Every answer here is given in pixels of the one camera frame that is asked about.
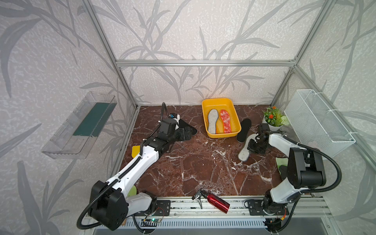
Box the grey felt insole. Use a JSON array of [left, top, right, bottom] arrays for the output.
[[238, 134, 257, 162], [208, 109, 218, 134]]

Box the red patterned insole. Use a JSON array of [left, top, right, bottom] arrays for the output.
[[220, 109, 232, 133]]

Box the yellow insole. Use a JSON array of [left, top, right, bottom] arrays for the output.
[[216, 116, 225, 134]]

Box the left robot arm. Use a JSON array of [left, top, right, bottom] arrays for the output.
[[76, 116, 197, 231]]

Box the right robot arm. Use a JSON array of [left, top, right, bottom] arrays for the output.
[[247, 123, 342, 209]]

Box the yellow plastic storage box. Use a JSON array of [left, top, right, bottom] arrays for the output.
[[202, 98, 241, 139]]

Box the black insole left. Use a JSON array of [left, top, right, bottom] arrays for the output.
[[179, 119, 197, 136]]

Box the black insole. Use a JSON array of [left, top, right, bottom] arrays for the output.
[[179, 119, 197, 136], [237, 118, 252, 143]]

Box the black insole right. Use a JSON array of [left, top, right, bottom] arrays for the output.
[[237, 118, 252, 143]]

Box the black green work glove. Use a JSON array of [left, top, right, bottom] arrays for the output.
[[275, 158, 288, 180]]

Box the potted plant white pot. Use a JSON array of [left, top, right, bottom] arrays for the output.
[[262, 106, 290, 131]]

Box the yellow scraper tool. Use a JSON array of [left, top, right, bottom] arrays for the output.
[[131, 146, 141, 158]]

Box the red spray bottle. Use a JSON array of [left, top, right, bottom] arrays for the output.
[[192, 189, 230, 213]]

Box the white wire mesh basket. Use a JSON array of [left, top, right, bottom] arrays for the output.
[[285, 89, 356, 157]]

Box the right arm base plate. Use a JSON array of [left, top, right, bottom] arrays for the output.
[[244, 199, 289, 217]]

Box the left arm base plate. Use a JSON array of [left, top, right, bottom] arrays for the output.
[[135, 200, 171, 216]]

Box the clear plastic wall shelf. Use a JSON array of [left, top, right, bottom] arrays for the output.
[[42, 92, 117, 160]]

